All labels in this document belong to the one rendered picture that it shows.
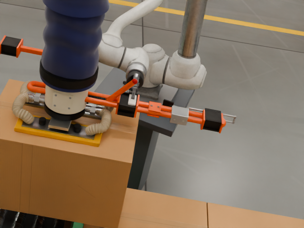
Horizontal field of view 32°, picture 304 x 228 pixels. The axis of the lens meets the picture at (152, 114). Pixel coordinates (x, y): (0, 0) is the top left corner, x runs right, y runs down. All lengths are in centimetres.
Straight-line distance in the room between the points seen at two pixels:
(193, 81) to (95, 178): 94
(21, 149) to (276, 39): 413
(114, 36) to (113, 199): 72
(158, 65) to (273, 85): 229
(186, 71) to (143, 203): 73
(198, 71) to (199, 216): 76
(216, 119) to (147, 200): 72
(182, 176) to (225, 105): 104
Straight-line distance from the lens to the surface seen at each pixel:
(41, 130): 211
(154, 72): 283
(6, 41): 238
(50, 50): 195
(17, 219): 249
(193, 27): 269
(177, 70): 280
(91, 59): 197
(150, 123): 279
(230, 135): 415
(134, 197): 266
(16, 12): 522
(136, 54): 235
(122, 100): 211
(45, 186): 221
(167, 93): 299
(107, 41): 233
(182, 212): 266
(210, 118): 212
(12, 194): 229
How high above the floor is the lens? 245
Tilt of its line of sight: 36 degrees down
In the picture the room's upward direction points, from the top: 14 degrees clockwise
